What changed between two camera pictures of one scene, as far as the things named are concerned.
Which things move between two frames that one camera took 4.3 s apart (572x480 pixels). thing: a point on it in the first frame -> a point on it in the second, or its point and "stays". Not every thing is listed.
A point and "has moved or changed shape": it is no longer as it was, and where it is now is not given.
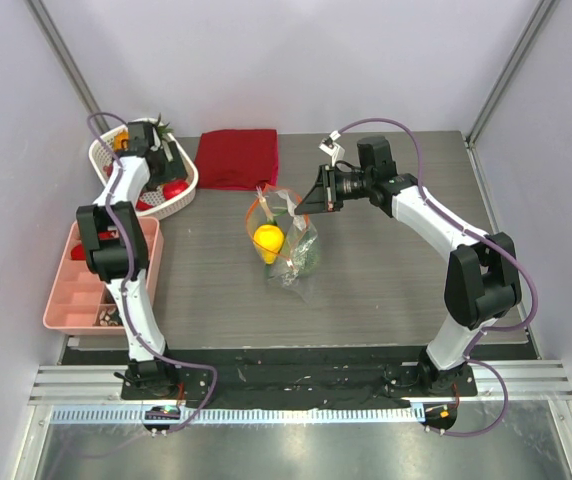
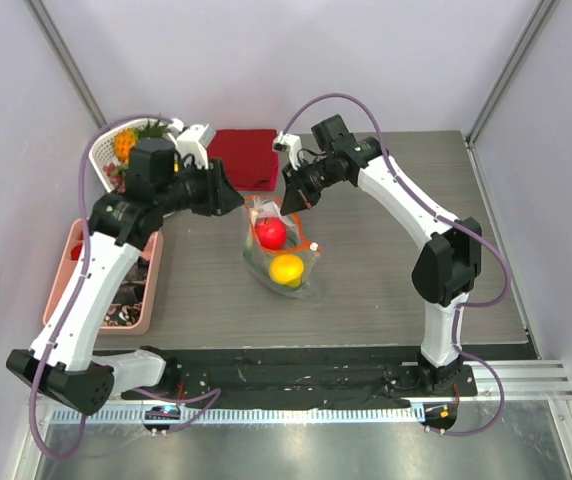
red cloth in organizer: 77,251 stays
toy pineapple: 121,137 stays
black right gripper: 329,188 -> 299,183
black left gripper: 174,170 -> 221,197
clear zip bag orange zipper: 286,242 has moved or changed shape
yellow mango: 269,241 -> 287,270
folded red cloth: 237,159 stays
